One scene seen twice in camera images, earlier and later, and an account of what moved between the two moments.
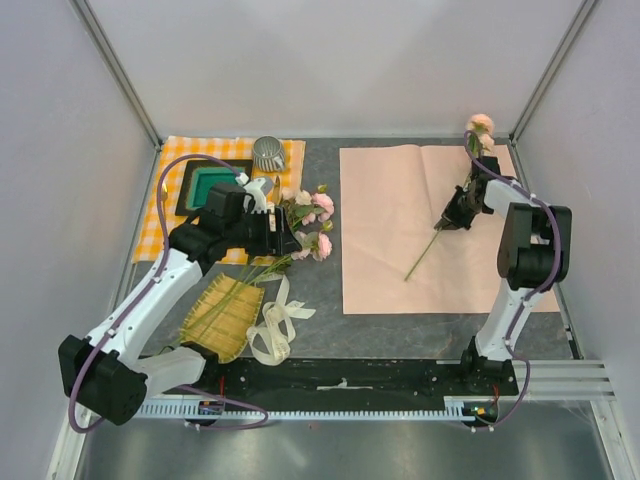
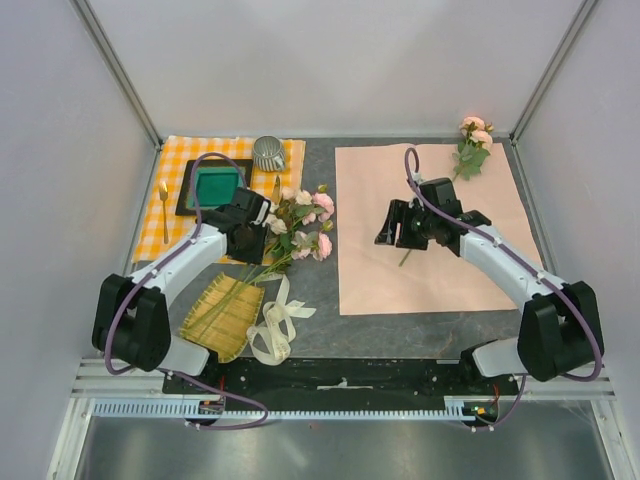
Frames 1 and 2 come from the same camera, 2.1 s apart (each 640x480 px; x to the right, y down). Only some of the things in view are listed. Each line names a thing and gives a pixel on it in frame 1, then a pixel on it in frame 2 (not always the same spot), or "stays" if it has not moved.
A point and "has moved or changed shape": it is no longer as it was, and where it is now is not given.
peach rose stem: (481, 131) has moved or changed shape
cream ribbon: (270, 341) stays
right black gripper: (451, 215) → (400, 211)
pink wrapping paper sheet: (395, 260) stays
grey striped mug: (268, 154) stays
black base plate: (356, 379) stays
